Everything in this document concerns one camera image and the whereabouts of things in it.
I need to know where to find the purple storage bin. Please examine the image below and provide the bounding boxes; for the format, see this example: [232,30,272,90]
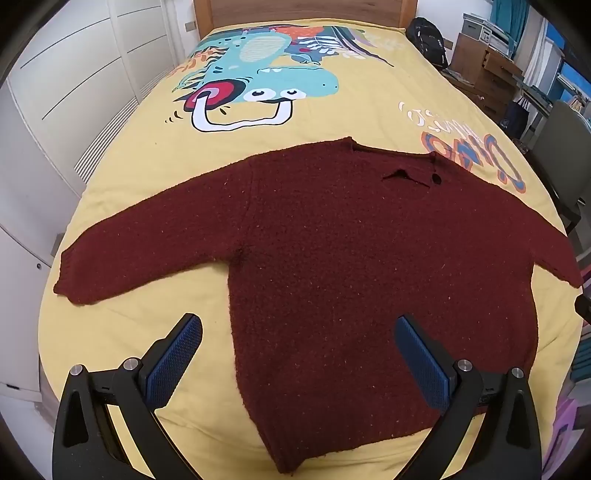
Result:
[545,397,583,472]

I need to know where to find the dark navy bag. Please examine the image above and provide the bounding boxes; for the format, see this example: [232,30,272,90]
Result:
[503,99,529,139]

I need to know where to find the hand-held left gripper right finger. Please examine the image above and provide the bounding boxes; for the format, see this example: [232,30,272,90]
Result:
[394,315,542,480]

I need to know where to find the yellow printed blanket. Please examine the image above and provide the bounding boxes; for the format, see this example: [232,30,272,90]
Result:
[39,23,585,480]

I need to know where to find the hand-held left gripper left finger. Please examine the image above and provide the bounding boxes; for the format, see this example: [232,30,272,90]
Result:
[52,313,204,480]

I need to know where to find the grey printer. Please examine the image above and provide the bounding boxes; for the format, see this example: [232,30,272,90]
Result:
[462,13,513,54]

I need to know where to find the dark red knitted sweater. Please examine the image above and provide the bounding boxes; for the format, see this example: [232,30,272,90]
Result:
[53,136,583,475]

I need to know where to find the black backpack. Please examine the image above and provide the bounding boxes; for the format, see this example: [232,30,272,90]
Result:
[406,17,450,70]

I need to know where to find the wooden bed headboard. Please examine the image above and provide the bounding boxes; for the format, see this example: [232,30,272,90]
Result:
[193,0,419,31]

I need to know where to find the grey green chair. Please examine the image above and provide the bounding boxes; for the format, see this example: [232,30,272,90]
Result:
[526,100,591,234]

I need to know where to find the white wardrobe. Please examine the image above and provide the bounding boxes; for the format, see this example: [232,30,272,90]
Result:
[0,0,199,416]

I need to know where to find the wooden drawer cabinet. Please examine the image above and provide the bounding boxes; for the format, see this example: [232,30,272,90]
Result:
[450,33,525,123]

